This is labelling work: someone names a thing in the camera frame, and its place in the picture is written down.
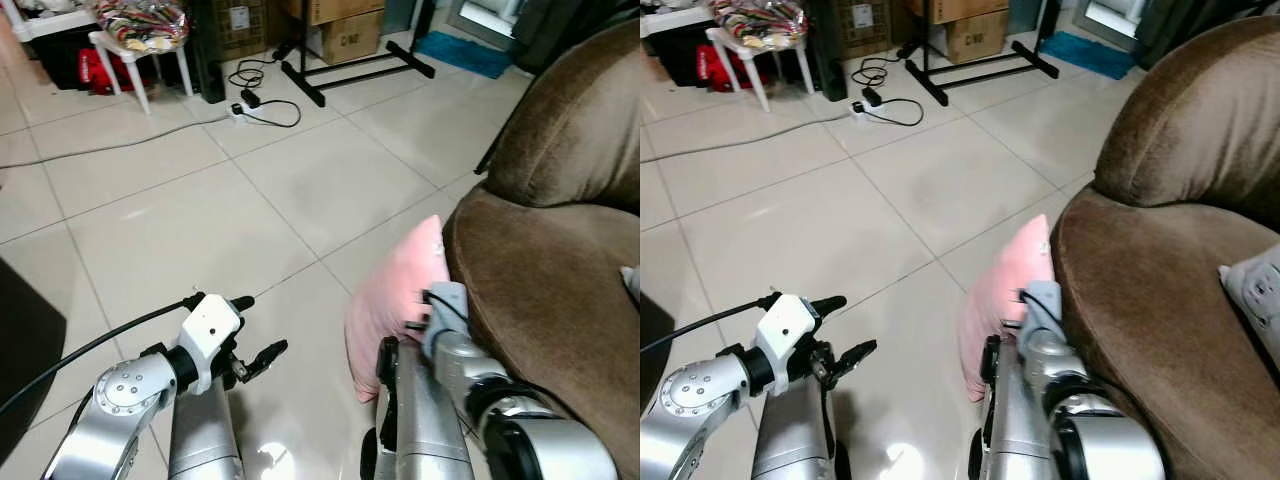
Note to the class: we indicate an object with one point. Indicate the pink pillow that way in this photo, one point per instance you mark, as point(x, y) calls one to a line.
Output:
point(1005, 275)
point(395, 290)

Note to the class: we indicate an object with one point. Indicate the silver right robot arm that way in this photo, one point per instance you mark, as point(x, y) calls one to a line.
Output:
point(520, 430)
point(1085, 430)

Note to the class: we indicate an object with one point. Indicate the black metal floor stand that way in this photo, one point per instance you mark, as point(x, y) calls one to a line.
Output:
point(975, 72)
point(345, 72)

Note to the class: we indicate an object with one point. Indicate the brown fabric sofa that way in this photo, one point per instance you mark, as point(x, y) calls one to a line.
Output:
point(1170, 300)
point(550, 270)

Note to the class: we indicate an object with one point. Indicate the blue floor mat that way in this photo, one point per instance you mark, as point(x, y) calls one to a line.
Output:
point(465, 55)
point(1090, 55)

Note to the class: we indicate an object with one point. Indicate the dark furniture edge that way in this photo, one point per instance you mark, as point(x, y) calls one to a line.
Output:
point(25, 370)
point(652, 350)

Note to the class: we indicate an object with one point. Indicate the white power strip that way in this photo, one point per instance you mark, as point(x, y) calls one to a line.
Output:
point(859, 110)
point(238, 112)

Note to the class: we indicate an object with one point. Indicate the white patterned cushion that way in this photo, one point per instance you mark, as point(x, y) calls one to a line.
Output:
point(1255, 300)
point(632, 283)

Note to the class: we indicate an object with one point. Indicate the white plastic stool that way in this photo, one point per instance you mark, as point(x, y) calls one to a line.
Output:
point(760, 60)
point(140, 62)

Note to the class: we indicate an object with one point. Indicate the red bag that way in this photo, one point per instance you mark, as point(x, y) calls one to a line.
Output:
point(100, 72)
point(718, 70)

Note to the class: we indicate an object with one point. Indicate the small cardboard box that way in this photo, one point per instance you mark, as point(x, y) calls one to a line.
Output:
point(978, 36)
point(350, 38)

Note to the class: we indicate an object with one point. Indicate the colourful patterned bag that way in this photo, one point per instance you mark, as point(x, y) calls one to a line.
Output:
point(142, 22)
point(760, 20)

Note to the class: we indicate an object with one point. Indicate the large cardboard box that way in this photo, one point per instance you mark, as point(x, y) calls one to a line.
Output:
point(960, 8)
point(335, 8)

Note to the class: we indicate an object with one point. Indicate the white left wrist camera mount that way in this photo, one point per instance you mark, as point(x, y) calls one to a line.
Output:
point(211, 325)
point(785, 325)

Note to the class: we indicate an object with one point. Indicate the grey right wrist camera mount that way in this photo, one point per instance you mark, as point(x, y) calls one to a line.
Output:
point(447, 305)
point(1043, 305)

